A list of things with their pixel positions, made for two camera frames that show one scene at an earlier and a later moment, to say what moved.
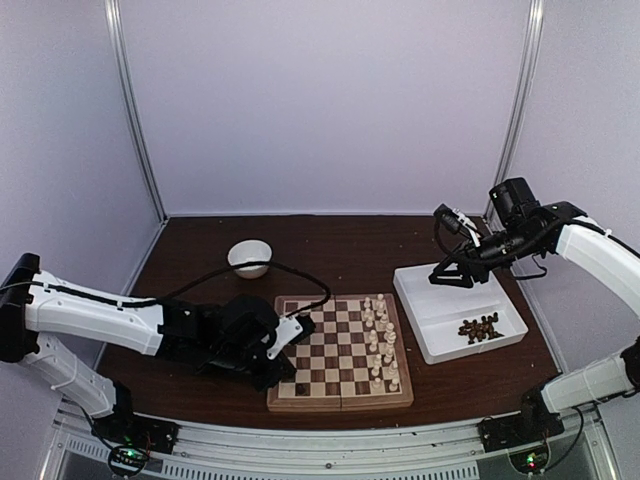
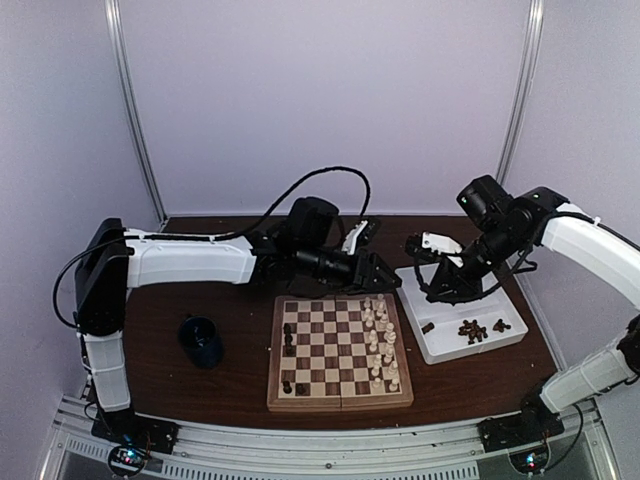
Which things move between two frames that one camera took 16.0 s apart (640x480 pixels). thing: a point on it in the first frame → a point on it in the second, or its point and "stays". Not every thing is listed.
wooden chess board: (355, 358) stays
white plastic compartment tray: (447, 322) stays
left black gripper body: (261, 381) → (360, 282)
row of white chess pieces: (382, 340) stays
